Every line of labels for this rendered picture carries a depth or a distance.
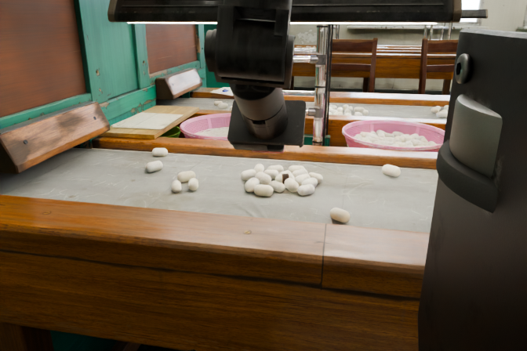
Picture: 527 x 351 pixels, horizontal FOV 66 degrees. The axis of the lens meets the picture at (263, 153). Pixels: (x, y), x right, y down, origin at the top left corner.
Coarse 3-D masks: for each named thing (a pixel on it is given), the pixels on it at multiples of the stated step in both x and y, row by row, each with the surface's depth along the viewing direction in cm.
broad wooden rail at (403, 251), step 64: (0, 256) 60; (64, 256) 58; (128, 256) 56; (192, 256) 54; (256, 256) 52; (320, 256) 51; (384, 256) 51; (0, 320) 65; (64, 320) 62; (128, 320) 60; (192, 320) 57; (256, 320) 55; (320, 320) 53; (384, 320) 52
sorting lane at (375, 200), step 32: (96, 160) 92; (128, 160) 92; (160, 160) 92; (192, 160) 92; (224, 160) 92; (256, 160) 92; (32, 192) 75; (64, 192) 75; (96, 192) 75; (128, 192) 75; (160, 192) 75; (192, 192) 75; (224, 192) 75; (288, 192) 75; (320, 192) 75; (352, 192) 75; (384, 192) 75; (416, 192) 75; (352, 224) 64; (384, 224) 64; (416, 224) 64
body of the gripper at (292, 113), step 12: (288, 108) 55; (300, 108) 55; (240, 120) 55; (252, 120) 49; (264, 120) 49; (276, 120) 50; (288, 120) 54; (300, 120) 54; (228, 132) 55; (240, 132) 55; (252, 132) 53; (264, 132) 52; (276, 132) 52; (288, 132) 53; (300, 132) 53; (276, 144) 54; (288, 144) 53; (300, 144) 53
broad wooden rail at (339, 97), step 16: (192, 96) 163; (208, 96) 162; (224, 96) 161; (288, 96) 156; (304, 96) 155; (336, 96) 153; (352, 96) 153; (368, 96) 153; (384, 96) 153; (400, 96) 153; (416, 96) 153; (432, 96) 153; (448, 96) 153
